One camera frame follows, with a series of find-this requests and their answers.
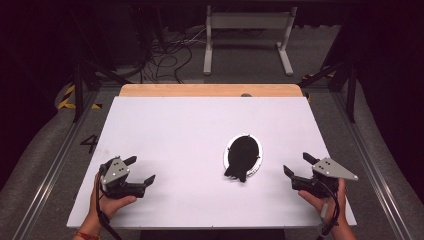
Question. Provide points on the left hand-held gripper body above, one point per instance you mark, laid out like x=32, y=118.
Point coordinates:
x=115, y=171

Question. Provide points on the yellow black floor tape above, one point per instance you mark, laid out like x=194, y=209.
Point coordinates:
x=68, y=96

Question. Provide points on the white table board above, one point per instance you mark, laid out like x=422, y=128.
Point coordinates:
x=186, y=140

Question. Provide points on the white metal table frame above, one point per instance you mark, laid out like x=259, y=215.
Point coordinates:
x=248, y=20

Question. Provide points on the black metal stand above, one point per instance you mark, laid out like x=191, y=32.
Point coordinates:
x=350, y=90
x=78, y=90

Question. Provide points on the person's right hand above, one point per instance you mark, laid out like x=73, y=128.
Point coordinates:
x=328, y=203

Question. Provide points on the person's left hand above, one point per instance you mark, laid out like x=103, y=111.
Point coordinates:
x=110, y=206

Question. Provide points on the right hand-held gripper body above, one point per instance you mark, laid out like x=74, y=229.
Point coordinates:
x=328, y=170

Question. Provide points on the aluminium floor rail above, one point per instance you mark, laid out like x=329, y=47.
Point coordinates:
x=56, y=166
x=370, y=160

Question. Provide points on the oval silver photo frame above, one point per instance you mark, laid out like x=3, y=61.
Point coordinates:
x=242, y=156

